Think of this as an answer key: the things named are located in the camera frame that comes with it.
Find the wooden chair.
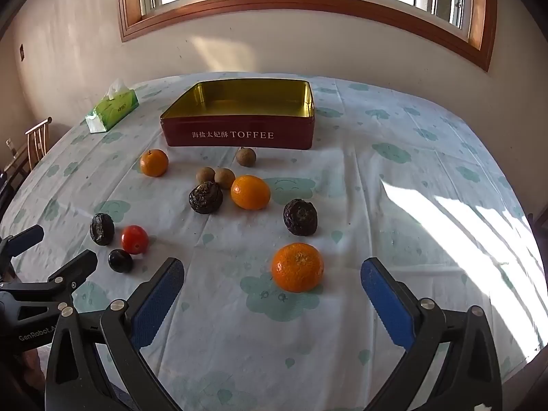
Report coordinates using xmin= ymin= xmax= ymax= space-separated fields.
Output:
xmin=1 ymin=117 xmax=52 ymax=213

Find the large orange mandarin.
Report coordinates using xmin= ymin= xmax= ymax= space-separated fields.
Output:
xmin=270 ymin=242 xmax=324 ymax=293

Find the green tissue pack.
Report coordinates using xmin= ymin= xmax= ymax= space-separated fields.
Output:
xmin=85 ymin=79 xmax=139 ymax=134

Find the small dark plum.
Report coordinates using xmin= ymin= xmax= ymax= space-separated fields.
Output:
xmin=108 ymin=249 xmax=134 ymax=274

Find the small stemmed orange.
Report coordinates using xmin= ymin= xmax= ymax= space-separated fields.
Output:
xmin=139 ymin=149 xmax=169 ymax=177

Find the cloud pattern tablecloth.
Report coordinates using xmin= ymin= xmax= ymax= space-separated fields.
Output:
xmin=1 ymin=76 xmax=547 ymax=410

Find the red toffee tin box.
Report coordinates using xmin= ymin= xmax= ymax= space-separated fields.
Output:
xmin=160 ymin=78 xmax=316 ymax=150

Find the red cherry tomato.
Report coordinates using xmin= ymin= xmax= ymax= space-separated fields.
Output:
xmin=121 ymin=225 xmax=150 ymax=254

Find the smooth orange mandarin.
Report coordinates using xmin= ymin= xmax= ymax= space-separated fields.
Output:
xmin=231 ymin=175 xmax=270 ymax=211

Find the wrinkled dark passion fruit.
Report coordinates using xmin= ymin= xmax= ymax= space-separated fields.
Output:
xmin=189 ymin=181 xmax=223 ymax=214

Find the brown longan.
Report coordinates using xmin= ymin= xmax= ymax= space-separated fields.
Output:
xmin=214 ymin=168 xmax=236 ymax=190
xmin=196 ymin=167 xmax=215 ymax=184
xmin=235 ymin=148 xmax=257 ymax=168

